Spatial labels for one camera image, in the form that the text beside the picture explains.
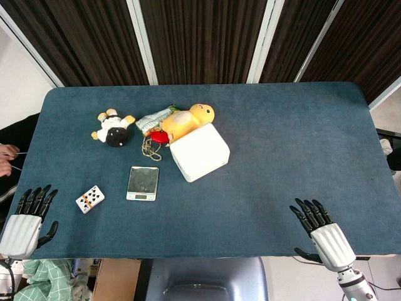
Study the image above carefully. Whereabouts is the red round pouch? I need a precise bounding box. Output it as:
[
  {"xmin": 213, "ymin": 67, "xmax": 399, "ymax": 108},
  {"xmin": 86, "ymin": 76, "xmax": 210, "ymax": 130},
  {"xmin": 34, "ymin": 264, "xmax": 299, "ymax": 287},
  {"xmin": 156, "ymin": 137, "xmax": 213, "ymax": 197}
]
[{"xmin": 149, "ymin": 130, "xmax": 170, "ymax": 145}]

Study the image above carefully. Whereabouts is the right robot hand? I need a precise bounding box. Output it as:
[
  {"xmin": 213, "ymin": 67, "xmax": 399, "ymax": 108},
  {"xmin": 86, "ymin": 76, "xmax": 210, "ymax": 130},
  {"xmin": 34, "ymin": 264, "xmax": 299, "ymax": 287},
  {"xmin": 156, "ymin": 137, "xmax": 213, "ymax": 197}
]
[{"xmin": 289, "ymin": 198, "xmax": 357, "ymax": 272}]

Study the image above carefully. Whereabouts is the green snack packet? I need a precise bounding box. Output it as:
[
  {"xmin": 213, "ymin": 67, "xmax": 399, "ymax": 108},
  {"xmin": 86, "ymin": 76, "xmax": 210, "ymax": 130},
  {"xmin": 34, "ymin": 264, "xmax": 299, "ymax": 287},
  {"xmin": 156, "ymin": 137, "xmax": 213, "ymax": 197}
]
[{"xmin": 135, "ymin": 104, "xmax": 182, "ymax": 136}]

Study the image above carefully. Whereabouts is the grey blue chair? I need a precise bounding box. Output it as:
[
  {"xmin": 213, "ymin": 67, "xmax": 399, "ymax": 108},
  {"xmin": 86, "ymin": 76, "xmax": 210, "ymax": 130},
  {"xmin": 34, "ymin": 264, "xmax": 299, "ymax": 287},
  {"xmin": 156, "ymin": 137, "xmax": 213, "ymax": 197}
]
[{"xmin": 137, "ymin": 256, "xmax": 269, "ymax": 301}]

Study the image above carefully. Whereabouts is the yellow plush doll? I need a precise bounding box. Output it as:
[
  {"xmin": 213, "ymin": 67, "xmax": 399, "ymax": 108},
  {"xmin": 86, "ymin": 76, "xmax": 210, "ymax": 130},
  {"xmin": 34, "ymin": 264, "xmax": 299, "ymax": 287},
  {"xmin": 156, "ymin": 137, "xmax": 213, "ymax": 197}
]
[{"xmin": 159, "ymin": 103, "xmax": 216, "ymax": 142}]

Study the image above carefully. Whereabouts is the beige braided cord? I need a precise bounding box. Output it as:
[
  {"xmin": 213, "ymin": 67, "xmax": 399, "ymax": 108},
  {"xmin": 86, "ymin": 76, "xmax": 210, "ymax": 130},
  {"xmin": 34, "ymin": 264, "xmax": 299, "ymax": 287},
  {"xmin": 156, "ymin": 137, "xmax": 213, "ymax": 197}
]
[{"xmin": 142, "ymin": 135, "xmax": 164, "ymax": 162}]

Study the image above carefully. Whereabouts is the black object at table edge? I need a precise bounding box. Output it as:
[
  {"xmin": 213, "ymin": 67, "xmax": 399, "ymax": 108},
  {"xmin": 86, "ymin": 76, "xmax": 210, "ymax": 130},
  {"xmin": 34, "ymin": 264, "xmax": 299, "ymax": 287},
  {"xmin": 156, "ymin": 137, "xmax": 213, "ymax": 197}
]
[{"xmin": 375, "ymin": 127, "xmax": 401, "ymax": 172}]

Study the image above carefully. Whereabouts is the deck of playing cards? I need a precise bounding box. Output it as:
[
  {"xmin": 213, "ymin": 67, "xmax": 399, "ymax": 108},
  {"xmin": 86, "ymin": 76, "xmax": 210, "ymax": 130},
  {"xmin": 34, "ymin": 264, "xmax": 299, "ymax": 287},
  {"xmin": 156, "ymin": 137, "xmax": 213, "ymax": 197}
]
[{"xmin": 75, "ymin": 184, "xmax": 105, "ymax": 214}]

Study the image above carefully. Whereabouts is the white square box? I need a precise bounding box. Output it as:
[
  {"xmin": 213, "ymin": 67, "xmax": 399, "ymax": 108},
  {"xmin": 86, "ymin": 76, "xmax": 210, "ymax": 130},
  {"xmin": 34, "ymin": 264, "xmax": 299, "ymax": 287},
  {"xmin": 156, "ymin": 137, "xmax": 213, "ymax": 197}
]
[{"xmin": 169, "ymin": 122, "xmax": 231, "ymax": 183}]

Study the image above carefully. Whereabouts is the person in black clothes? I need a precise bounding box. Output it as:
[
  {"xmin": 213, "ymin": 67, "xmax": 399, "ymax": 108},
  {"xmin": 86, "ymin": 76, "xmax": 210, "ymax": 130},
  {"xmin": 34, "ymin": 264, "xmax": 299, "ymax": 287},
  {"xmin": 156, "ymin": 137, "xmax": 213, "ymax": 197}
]
[{"xmin": 0, "ymin": 113, "xmax": 40, "ymax": 220}]

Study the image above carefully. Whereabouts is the blue table cloth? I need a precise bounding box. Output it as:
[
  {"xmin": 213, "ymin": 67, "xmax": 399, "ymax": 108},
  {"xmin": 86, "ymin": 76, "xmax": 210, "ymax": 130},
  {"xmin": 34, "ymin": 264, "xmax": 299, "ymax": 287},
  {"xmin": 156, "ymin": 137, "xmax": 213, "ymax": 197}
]
[{"xmin": 0, "ymin": 82, "xmax": 398, "ymax": 260}]

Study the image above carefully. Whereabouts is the dark folding screen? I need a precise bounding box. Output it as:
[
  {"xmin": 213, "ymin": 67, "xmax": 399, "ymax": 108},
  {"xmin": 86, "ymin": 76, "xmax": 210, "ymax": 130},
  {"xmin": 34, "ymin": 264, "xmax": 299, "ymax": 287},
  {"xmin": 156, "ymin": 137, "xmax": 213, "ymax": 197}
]
[{"xmin": 0, "ymin": 0, "xmax": 401, "ymax": 106}]

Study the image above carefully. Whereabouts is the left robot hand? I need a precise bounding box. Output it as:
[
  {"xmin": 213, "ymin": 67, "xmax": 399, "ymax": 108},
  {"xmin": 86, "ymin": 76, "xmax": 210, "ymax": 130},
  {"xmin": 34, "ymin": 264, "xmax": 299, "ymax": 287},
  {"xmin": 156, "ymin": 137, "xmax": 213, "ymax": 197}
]
[{"xmin": 0, "ymin": 184, "xmax": 60, "ymax": 260}]

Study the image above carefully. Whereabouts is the brown cardboard box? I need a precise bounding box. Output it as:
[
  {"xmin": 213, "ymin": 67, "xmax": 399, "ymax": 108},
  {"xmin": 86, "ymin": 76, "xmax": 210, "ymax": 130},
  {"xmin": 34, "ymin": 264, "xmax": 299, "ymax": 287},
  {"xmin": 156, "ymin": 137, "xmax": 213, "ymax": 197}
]
[{"xmin": 90, "ymin": 258, "xmax": 142, "ymax": 301}]

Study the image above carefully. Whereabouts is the green checked cloth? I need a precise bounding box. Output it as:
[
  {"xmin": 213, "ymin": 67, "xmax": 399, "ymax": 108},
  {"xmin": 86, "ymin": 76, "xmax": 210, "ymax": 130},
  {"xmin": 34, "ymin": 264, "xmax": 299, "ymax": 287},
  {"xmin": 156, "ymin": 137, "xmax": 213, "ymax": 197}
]
[{"xmin": 14, "ymin": 258, "xmax": 95, "ymax": 301}]

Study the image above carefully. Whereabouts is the black and white plush doll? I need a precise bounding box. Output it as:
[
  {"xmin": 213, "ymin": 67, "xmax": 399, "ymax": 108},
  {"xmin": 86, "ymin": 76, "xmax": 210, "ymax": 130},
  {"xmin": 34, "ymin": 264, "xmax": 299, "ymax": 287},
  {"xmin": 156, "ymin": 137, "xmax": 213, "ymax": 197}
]
[{"xmin": 91, "ymin": 108, "xmax": 136, "ymax": 148}]

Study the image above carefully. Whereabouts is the small digital scale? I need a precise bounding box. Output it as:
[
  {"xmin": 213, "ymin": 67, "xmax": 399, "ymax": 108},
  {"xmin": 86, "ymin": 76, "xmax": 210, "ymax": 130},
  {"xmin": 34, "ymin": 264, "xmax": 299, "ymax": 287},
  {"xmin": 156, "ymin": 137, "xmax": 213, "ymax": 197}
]
[{"xmin": 125, "ymin": 166, "xmax": 160, "ymax": 201}]

